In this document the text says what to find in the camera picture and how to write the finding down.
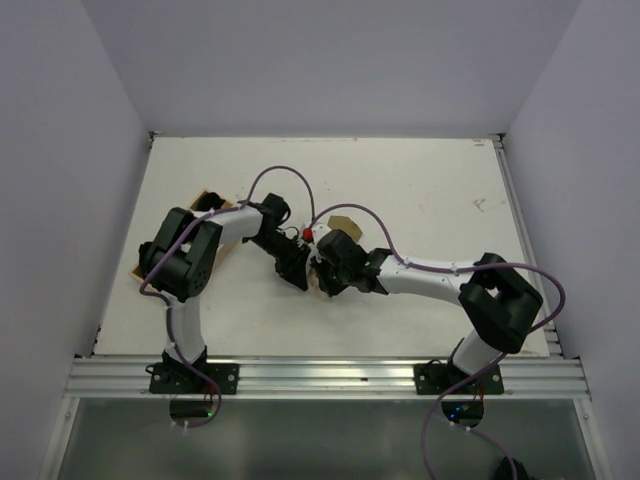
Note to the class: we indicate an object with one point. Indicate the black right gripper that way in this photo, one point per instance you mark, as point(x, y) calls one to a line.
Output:
point(330, 287)

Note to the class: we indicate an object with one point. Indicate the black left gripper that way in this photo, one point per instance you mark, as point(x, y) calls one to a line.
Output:
point(292, 266)

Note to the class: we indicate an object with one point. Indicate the olive and cream underwear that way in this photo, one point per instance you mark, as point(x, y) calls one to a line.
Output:
point(345, 225)

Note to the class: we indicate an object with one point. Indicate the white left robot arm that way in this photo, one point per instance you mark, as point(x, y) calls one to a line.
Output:
point(177, 264)

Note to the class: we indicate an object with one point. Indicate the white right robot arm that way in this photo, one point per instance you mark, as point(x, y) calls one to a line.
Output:
point(500, 304)

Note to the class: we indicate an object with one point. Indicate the black rolled cloth far compartment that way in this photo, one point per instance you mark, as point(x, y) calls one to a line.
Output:
point(209, 201)

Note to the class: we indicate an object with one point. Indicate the black rolled cloth compartment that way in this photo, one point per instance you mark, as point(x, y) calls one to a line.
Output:
point(142, 258)
point(209, 201)

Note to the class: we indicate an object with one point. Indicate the wooden divided organizer box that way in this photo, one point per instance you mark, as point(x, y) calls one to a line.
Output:
point(222, 252)

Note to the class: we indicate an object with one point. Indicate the black rolled cloth near compartment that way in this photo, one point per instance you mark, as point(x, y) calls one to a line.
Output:
point(142, 258)

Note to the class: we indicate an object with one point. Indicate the black object bottom corner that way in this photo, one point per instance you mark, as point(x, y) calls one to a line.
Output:
point(511, 470)

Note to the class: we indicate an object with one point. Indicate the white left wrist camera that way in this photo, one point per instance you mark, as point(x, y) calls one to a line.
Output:
point(316, 233)

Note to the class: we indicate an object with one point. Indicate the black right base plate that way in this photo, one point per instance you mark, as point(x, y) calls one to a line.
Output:
point(435, 377)

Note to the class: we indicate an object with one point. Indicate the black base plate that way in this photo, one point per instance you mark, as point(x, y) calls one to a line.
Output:
point(182, 381)
point(435, 377)

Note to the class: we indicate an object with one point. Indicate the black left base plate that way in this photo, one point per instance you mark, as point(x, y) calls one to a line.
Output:
point(182, 381)

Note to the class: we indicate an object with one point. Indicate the aluminium front rail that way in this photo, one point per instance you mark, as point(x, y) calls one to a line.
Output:
point(549, 378)

